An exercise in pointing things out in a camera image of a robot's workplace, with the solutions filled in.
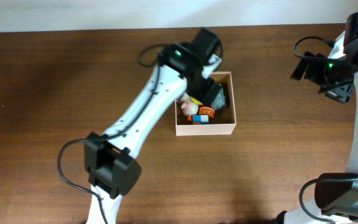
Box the yellow ball with blue letters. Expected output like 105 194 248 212
190 97 203 105

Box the orange ribbed round toy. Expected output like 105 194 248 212
198 106 215 119

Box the grey and yellow toy truck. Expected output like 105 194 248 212
211 84 227 111

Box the white duck toy pink hat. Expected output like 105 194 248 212
178 93 198 121

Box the multicoloured puzzle cube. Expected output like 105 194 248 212
192 114 209 125

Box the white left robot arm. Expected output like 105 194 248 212
84 28 223 223

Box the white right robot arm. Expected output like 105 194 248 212
274 12 358 224

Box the pink cardboard box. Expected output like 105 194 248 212
175 72 237 136

